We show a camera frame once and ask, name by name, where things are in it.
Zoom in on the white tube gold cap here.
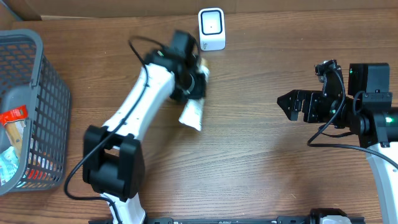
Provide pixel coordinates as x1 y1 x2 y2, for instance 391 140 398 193
179 58 210 131

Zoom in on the orange brown snack packet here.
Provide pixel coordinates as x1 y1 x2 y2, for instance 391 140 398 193
1 105 28 159

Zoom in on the teal snack pouch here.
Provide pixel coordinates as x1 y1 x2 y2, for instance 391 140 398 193
0 146 19 186

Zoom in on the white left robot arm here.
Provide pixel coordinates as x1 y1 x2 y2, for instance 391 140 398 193
82 51 185 223

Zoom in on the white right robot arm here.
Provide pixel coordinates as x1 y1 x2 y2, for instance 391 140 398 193
277 79 397 223

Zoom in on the white barcode scanner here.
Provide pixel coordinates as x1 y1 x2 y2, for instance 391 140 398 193
198 7 226 51

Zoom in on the grey plastic mesh basket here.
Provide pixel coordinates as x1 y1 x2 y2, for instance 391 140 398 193
1 29 72 195

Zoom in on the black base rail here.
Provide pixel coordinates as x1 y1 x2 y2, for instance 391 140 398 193
88 207 365 224

